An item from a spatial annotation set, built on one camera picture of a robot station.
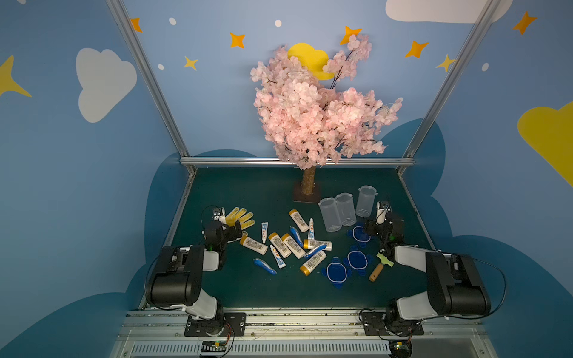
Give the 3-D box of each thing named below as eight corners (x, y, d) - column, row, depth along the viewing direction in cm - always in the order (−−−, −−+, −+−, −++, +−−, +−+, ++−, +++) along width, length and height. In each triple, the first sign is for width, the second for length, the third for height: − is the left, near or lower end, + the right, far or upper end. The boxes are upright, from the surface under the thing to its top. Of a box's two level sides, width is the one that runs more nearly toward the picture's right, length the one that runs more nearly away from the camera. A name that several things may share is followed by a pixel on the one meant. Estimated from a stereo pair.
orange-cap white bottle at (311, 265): (305, 277, 87) (306, 275, 85) (299, 269, 88) (299, 267, 87) (327, 257, 92) (328, 255, 90) (320, 251, 93) (321, 249, 92)
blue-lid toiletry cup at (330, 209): (327, 232, 99) (329, 226, 94) (319, 205, 108) (320, 198, 104) (341, 230, 100) (344, 224, 95) (332, 203, 109) (334, 196, 104)
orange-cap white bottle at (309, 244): (303, 248, 94) (303, 246, 92) (303, 241, 96) (303, 239, 94) (331, 250, 93) (331, 248, 92) (330, 243, 95) (331, 241, 94)
